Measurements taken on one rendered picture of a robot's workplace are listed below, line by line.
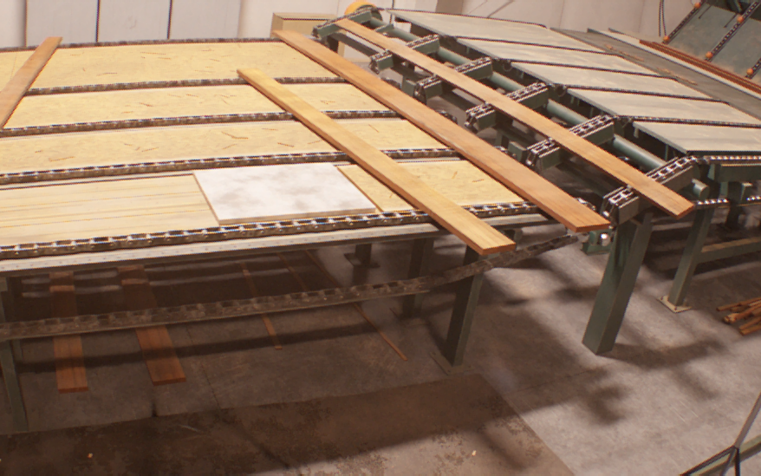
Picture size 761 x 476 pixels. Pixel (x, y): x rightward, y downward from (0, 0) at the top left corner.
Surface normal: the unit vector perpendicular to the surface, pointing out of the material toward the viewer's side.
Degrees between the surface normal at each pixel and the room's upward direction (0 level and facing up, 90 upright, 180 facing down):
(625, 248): 90
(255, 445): 0
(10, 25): 93
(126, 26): 90
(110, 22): 90
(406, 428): 0
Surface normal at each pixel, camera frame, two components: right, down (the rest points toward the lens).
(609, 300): -0.88, 0.08
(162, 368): 0.15, -0.89
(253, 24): 0.40, 0.49
